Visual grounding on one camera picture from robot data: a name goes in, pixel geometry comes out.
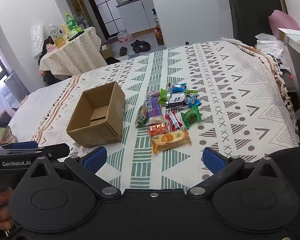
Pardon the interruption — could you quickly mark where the lime green snack packet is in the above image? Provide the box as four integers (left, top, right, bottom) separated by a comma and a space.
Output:
158, 88, 169, 105

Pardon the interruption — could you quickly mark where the pink white bag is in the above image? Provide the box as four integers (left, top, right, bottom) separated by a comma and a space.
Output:
117, 31, 131, 43

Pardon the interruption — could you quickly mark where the purple bread packet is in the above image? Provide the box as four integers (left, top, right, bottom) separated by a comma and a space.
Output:
144, 96, 163, 124

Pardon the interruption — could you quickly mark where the green soda bottle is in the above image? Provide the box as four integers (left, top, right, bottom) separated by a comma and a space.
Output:
65, 13, 77, 32

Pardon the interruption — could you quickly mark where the black framed glass door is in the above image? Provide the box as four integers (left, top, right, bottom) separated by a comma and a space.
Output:
81, 0, 123, 39

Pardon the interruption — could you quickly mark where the blue snack packet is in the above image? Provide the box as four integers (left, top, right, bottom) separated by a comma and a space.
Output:
187, 95, 201, 108
170, 84, 187, 94

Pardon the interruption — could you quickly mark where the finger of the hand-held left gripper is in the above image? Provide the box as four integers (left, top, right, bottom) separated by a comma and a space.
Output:
5, 144, 71, 160
0, 141, 39, 153

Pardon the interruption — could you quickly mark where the green packet on black tray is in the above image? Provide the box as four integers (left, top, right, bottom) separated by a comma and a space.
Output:
68, 27, 84, 40

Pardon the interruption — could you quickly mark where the white cloth pile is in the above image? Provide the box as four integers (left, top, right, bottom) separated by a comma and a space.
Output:
255, 33, 286, 61

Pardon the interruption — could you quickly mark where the yellow biscuit packet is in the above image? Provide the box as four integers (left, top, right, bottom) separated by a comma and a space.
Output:
150, 129, 192, 154

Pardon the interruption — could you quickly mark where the black white snack packet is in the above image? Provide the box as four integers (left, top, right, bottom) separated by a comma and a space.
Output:
165, 92, 189, 110

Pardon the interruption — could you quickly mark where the person's left hand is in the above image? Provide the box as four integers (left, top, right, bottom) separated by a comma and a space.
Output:
0, 187, 15, 231

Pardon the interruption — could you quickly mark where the black chair back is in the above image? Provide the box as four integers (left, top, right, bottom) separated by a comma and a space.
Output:
227, 0, 288, 47

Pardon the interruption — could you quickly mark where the green orange snack packet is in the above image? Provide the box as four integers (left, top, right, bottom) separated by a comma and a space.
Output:
135, 105, 148, 129

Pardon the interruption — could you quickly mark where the dark bag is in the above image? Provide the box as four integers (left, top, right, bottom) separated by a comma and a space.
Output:
42, 70, 66, 87

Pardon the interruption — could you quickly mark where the black slippers pair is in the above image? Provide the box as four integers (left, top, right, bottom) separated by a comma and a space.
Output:
130, 40, 152, 54

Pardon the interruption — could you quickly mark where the brown cardboard box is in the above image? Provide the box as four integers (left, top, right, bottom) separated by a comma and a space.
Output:
66, 81, 126, 148

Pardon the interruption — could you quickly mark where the pink pillow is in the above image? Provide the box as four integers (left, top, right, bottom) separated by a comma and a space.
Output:
268, 10, 300, 36

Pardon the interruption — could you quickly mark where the red snack packet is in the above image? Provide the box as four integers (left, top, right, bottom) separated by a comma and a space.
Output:
164, 110, 183, 132

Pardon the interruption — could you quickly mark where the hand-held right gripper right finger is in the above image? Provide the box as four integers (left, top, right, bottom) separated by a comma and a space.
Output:
187, 146, 290, 197

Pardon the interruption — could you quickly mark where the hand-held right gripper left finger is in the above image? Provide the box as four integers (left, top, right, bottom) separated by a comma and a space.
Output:
22, 146, 122, 198

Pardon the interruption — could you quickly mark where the green cloth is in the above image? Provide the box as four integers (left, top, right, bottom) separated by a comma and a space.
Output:
0, 126, 18, 144

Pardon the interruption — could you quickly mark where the small cardboard box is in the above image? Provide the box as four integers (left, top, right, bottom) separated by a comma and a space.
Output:
100, 45, 115, 59

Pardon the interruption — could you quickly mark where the dotted tablecloth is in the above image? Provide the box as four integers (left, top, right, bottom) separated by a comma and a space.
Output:
39, 27, 108, 77

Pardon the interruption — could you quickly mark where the white cabinet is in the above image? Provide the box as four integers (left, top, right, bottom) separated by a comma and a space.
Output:
116, 0, 156, 34

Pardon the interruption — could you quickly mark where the yellow drink bottle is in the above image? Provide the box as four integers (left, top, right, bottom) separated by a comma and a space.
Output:
49, 23, 66, 49

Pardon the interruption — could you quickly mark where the clear plastic bag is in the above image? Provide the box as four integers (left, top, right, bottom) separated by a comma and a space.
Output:
30, 24, 44, 56

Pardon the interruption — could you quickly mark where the grey bin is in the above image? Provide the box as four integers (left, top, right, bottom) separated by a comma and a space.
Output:
4, 71, 30, 103

